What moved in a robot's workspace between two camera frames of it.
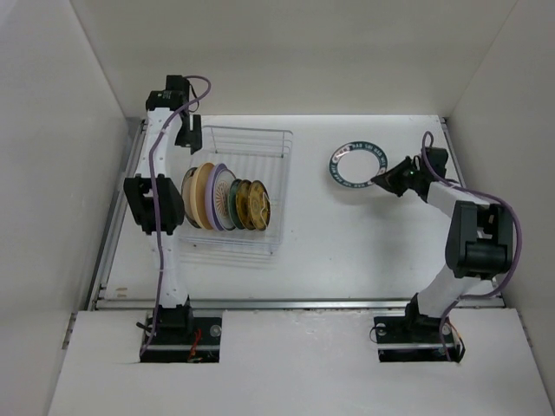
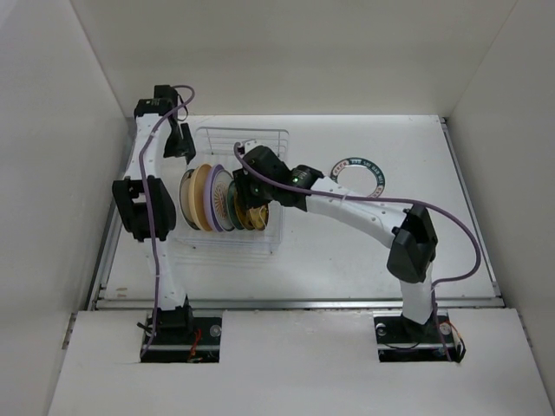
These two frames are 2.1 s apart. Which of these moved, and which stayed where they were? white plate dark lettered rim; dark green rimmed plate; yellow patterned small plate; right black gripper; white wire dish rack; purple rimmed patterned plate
Moved: white plate dark lettered rim; right black gripper
Stayed: dark green rimmed plate; yellow patterned small plate; purple rimmed patterned plate; white wire dish rack
